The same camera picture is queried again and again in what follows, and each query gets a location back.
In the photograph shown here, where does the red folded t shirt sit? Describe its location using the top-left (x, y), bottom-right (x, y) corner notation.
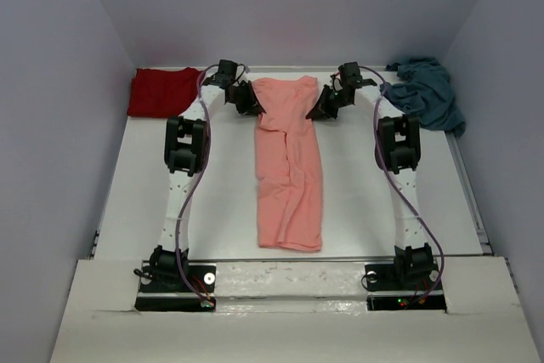
top-left (127, 67), bottom-right (201, 119)

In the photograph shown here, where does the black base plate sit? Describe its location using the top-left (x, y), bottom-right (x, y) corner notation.
top-left (133, 263), bottom-right (217, 313)
top-left (360, 264), bottom-right (447, 312)

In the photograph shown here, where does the pink t shirt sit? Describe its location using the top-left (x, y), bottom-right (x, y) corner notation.
top-left (252, 76), bottom-right (323, 252)

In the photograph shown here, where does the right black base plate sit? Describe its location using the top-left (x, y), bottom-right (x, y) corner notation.
top-left (360, 264), bottom-right (447, 312)

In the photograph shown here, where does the blue crumpled t shirt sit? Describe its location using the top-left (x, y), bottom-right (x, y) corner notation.
top-left (385, 56), bottom-right (466, 138)

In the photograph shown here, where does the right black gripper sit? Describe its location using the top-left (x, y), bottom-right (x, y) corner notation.
top-left (306, 85), bottom-right (351, 121)

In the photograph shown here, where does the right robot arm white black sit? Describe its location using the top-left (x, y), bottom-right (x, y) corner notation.
top-left (307, 61), bottom-right (445, 303)

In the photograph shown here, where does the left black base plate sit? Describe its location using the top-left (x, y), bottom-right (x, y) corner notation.
top-left (133, 263), bottom-right (217, 313)

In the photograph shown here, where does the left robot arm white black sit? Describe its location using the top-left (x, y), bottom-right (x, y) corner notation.
top-left (148, 60), bottom-right (264, 297)

